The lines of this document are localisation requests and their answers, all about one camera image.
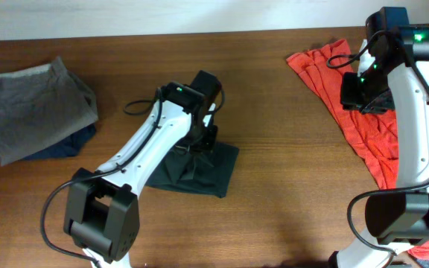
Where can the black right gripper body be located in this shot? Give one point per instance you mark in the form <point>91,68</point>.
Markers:
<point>366,94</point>

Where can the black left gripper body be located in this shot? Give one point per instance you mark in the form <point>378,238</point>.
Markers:
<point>201,137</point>

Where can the dark green Nike t-shirt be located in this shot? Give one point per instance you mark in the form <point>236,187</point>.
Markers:
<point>207,173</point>

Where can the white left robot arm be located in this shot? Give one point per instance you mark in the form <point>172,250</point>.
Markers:
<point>102,211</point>

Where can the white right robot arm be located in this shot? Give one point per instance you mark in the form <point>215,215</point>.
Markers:
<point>397,78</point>

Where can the red t-shirt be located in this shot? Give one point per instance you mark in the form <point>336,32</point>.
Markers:
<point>372,137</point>

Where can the folded navy garment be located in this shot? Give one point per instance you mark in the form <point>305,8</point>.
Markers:
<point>68,147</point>

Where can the folded grey shorts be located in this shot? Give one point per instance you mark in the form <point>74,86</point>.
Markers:
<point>40,106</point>

